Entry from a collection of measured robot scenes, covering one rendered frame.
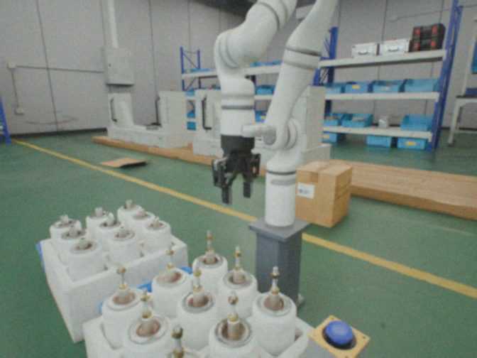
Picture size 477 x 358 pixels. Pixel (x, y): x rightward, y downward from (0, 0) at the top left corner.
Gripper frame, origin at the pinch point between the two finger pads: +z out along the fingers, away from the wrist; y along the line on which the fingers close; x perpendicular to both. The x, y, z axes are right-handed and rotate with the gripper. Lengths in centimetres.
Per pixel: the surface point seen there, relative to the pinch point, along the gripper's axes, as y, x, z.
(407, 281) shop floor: -71, 25, 47
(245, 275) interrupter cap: -2.4, 0.6, 21.7
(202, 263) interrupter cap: 1.2, -11.7, 21.7
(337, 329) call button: 7.6, 28.3, 14.1
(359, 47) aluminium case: -437, -142, -100
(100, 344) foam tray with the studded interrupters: 28.8, -13.2, 29.1
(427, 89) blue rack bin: -435, -43, -37
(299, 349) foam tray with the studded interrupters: 1.5, 18.7, 29.1
